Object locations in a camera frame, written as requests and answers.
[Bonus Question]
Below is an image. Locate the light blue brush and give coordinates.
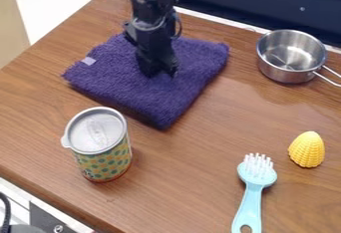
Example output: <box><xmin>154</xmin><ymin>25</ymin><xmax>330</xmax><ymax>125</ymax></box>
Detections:
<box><xmin>230</xmin><ymin>152</ymin><xmax>279</xmax><ymax>233</ymax></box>

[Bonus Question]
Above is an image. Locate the yellow toy corn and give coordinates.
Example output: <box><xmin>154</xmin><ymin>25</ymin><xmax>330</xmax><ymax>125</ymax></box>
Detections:
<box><xmin>286</xmin><ymin>130</ymin><xmax>327</xmax><ymax>169</ymax></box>

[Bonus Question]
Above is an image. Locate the dotted yellow can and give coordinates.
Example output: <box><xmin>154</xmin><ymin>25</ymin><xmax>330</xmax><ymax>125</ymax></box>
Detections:
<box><xmin>60</xmin><ymin>106</ymin><xmax>134</xmax><ymax>183</ymax></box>

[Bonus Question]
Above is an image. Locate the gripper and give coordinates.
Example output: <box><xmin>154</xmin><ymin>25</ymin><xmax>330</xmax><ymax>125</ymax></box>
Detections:
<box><xmin>121</xmin><ymin>8</ymin><xmax>184</xmax><ymax>79</ymax></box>

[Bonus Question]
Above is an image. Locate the purple cloth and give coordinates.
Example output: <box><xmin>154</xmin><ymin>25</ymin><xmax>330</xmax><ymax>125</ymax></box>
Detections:
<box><xmin>61</xmin><ymin>33</ymin><xmax>231</xmax><ymax>130</ymax></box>

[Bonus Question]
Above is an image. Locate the silver pot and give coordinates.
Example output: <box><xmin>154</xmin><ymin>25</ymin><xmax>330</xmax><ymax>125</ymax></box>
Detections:
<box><xmin>255</xmin><ymin>29</ymin><xmax>341</xmax><ymax>89</ymax></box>

